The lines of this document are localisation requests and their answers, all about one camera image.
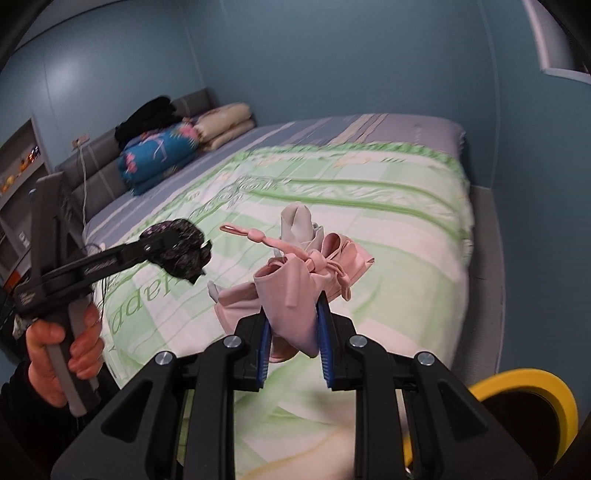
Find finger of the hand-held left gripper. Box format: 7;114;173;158
112;232;186;271

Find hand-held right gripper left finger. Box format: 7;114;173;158
51;302;273;480

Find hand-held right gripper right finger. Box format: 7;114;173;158
316;295;539;480

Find black lace cloth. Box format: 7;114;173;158
139;219;213;285

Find pale pink drawstring bag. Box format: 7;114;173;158
208;203;377;363

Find yellow rimmed bin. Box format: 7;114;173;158
401;367;579;480

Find person's left forearm black sleeve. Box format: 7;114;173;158
0;362;122;480

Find person's left hand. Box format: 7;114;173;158
25;303;105;408

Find white shelf unit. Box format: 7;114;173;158
0;115;54;280

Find grey padded headboard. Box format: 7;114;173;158
54;87;220;217

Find blue floral folded quilt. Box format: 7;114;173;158
116;121;202;197

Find green patterned blanket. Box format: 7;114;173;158
95;141;476;480

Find black folded clothing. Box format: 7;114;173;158
114;95;178;145

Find beige folded quilt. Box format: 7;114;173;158
191;102;257;151

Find bed with striped sheet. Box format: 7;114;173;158
82;114;467;232

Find white charging cable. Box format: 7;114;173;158
78;144;92;227

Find grey bed frame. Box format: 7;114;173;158
465;185;505;376

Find grey window frame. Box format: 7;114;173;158
522;0;591;85

